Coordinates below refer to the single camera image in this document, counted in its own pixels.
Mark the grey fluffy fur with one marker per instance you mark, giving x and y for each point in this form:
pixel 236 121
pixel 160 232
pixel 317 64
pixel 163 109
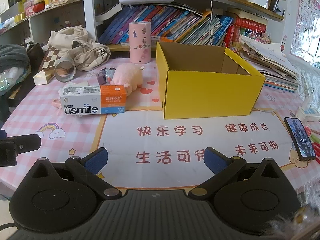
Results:
pixel 277 230

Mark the cream printed tote bag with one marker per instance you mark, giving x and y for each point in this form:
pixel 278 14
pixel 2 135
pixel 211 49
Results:
pixel 82 52

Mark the grey folded blanket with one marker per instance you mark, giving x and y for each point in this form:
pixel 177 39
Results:
pixel 12 57

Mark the white desk lamp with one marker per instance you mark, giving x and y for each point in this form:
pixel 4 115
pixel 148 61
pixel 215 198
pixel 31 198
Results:
pixel 147 0

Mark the white power strip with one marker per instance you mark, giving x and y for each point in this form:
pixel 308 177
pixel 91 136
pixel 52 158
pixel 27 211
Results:
pixel 308 113

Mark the torn cream paper box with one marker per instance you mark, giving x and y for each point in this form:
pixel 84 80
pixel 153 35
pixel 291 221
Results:
pixel 41 78

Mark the thick white paperback book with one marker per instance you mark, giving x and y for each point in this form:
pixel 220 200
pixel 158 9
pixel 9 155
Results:
pixel 107 13

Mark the brown leather bag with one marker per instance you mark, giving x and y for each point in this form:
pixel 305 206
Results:
pixel 36 52

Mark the pink sticker-covered cylinder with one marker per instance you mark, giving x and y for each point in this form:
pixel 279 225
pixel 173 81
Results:
pixel 139 45

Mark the wooden chessboard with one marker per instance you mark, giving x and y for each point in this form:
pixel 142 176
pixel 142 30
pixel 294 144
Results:
pixel 50 57

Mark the white wooden bookshelf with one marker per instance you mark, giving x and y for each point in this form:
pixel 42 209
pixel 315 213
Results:
pixel 88 12

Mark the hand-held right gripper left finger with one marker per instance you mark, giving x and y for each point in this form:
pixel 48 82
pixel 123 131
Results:
pixel 96 158

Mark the purple grey toy camera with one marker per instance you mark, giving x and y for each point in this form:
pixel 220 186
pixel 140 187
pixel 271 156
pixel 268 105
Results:
pixel 107 76

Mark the pink plush pig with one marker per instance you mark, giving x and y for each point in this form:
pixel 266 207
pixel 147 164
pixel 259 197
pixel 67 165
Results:
pixel 127 76

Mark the row of colourful books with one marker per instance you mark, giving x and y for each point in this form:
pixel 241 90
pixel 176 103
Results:
pixel 175 20

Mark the iridescent plastic wrap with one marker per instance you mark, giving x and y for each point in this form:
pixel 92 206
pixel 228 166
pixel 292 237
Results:
pixel 10 82

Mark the alphabet wall poster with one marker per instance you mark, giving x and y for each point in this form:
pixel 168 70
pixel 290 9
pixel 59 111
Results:
pixel 307 17

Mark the black smartphone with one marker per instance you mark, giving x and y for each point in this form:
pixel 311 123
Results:
pixel 300 140

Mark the red scissors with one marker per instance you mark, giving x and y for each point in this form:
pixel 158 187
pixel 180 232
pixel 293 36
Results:
pixel 317 150

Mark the white orange toothpaste box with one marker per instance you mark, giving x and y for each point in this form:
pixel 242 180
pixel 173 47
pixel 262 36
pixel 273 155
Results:
pixel 82 100

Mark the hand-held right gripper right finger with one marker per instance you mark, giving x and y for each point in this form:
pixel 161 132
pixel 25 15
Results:
pixel 212 160

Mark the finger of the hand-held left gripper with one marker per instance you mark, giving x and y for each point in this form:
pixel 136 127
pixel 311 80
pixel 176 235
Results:
pixel 28 142

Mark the pile of papers and booklets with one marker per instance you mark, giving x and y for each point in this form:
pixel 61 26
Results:
pixel 270 62

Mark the yellow cardboard box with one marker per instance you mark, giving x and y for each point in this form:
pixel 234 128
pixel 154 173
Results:
pixel 212 95

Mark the pink checked desk mat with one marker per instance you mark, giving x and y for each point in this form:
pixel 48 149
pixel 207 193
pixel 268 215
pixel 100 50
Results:
pixel 120 135

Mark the clear packing tape roll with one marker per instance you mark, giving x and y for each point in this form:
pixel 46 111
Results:
pixel 71 66

